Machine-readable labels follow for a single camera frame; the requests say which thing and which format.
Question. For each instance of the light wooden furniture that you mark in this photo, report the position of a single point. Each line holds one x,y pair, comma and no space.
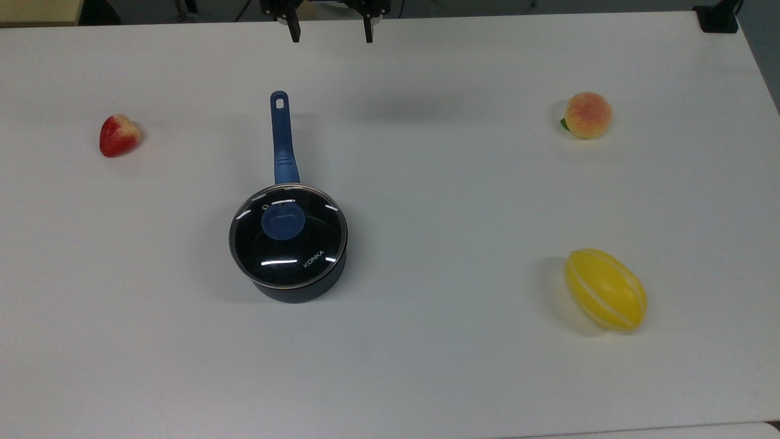
38,11

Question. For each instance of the toy peach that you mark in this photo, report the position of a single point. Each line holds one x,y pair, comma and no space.
587,115

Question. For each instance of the glass lid with blue knob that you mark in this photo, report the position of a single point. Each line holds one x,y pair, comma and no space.
291,256

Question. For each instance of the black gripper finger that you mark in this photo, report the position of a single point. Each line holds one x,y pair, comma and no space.
368,29
295,29

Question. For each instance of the black clamp mount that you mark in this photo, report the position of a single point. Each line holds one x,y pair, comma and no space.
718,17

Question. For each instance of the dark chair base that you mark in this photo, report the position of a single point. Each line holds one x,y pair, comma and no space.
97,12

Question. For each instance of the yellow striped toy melon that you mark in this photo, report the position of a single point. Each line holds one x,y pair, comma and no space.
606,290

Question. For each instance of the red toy strawberry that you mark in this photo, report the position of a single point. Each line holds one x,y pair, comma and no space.
117,136

